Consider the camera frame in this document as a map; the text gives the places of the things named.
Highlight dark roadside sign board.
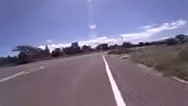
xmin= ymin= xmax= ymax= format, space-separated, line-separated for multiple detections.
xmin=71 ymin=41 xmax=79 ymax=48

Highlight row of dark trees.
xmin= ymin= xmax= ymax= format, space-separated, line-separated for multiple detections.
xmin=0 ymin=27 xmax=188 ymax=68

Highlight white painted edge line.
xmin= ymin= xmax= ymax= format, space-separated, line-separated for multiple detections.
xmin=101 ymin=51 xmax=130 ymax=106

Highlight reddish grey asphalt road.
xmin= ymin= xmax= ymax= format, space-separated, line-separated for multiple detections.
xmin=0 ymin=42 xmax=188 ymax=106

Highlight dry grass and scrub verge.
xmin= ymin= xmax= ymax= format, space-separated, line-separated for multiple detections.
xmin=106 ymin=33 xmax=188 ymax=98

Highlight pale painted centre line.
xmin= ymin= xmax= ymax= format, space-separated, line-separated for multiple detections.
xmin=0 ymin=64 xmax=48 ymax=87

